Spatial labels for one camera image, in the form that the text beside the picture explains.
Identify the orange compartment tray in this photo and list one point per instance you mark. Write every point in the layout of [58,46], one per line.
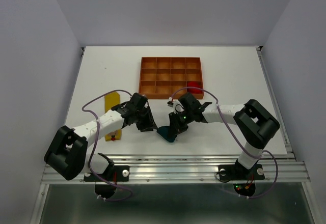
[160,77]

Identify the yellow sock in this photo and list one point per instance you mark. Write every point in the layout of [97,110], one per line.
[111,100]

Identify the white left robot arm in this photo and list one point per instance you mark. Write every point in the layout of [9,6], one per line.
[68,152]

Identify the red sock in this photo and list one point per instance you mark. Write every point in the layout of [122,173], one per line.
[194,87]

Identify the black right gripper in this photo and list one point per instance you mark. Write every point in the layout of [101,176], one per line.
[177,127]

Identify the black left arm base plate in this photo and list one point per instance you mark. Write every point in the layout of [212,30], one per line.
[116,173]

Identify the dark green sock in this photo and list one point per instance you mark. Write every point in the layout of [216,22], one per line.
[165,133]

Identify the aluminium mounting rail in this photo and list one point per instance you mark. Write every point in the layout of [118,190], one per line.
[196,169]

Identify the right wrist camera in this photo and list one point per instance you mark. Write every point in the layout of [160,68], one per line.
[175,105]

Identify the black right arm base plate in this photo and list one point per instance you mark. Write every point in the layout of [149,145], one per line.
[233,172]

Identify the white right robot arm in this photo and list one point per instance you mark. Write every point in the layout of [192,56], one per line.
[250,124]

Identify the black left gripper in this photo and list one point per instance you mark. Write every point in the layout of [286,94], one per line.
[150,122]

